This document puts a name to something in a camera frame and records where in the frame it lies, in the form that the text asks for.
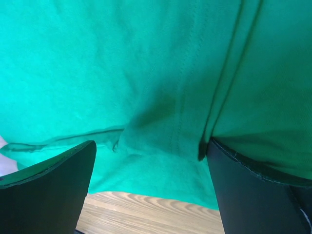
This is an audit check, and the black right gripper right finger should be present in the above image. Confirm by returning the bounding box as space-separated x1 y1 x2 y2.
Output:
206 139 312 234

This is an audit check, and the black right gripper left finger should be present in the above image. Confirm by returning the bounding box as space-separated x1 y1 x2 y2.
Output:
0 140 97 234

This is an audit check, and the green t shirt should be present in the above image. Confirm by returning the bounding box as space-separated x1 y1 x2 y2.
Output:
0 0 312 209

